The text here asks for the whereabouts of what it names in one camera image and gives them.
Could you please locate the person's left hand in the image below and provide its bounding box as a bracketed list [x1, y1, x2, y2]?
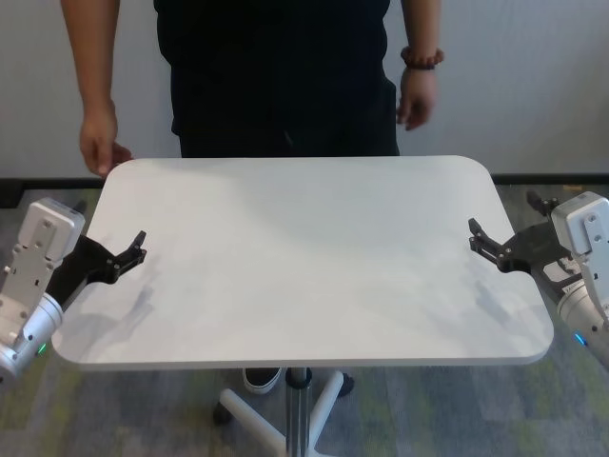
[396, 69, 439, 132]

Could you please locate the person's left forearm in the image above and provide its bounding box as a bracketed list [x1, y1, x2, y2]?
[402, 0, 447, 72]

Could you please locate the person in black clothes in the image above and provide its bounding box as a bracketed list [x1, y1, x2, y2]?
[156, 0, 410, 139]

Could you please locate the black white canvas sneaker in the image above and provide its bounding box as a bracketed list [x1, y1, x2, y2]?
[243, 366, 283, 396]

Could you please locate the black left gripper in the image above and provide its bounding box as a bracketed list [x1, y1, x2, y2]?
[45, 199, 147, 311]

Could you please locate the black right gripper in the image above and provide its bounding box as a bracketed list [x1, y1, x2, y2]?
[467, 189, 580, 300]

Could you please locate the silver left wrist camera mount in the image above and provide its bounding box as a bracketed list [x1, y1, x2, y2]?
[0, 198, 88, 356]

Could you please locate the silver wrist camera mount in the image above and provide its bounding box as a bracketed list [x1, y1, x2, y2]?
[556, 190, 609, 329]
[0, 198, 88, 356]

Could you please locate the person's right hand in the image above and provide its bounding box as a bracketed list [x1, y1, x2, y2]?
[78, 97, 135, 180]

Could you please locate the brown bead bracelet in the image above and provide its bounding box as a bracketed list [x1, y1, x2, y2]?
[400, 46, 446, 71]

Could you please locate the person's right forearm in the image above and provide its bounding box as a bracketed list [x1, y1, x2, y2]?
[61, 0, 119, 123]

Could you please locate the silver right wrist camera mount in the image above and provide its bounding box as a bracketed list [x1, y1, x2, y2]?
[556, 190, 609, 329]

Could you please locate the white rolling pedestal table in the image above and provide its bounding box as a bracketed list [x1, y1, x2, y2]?
[50, 155, 556, 457]

